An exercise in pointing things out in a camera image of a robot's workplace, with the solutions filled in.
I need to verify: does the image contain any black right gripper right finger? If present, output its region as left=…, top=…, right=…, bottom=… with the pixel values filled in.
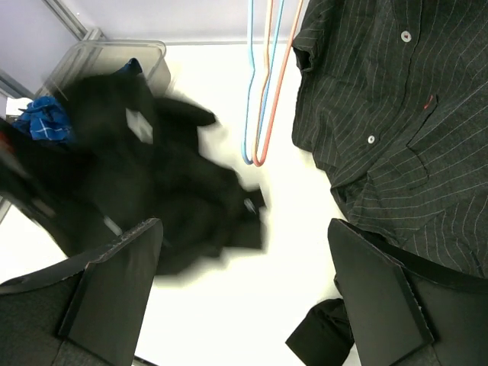
left=328, top=219, right=487, bottom=366

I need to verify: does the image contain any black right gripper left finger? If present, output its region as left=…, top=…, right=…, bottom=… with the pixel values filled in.
left=1, top=218, right=163, bottom=365

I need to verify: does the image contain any black shirt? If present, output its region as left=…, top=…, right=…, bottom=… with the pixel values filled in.
left=1, top=72, right=265, bottom=275

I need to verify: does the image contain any blue plaid shirt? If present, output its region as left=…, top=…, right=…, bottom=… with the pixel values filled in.
left=12, top=58, right=154, bottom=149

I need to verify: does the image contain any pink wire hanger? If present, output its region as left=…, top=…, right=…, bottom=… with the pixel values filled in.
left=242, top=1, right=304, bottom=167

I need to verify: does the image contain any blue wire hanger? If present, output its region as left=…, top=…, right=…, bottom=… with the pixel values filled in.
left=241, top=1, right=285, bottom=165

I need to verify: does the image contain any dark pinstriped shirt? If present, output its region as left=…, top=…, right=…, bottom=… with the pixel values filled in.
left=292, top=0, right=487, bottom=278

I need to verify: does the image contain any clear plastic bin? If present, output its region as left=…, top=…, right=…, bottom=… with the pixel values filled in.
left=34, top=40, right=171, bottom=98

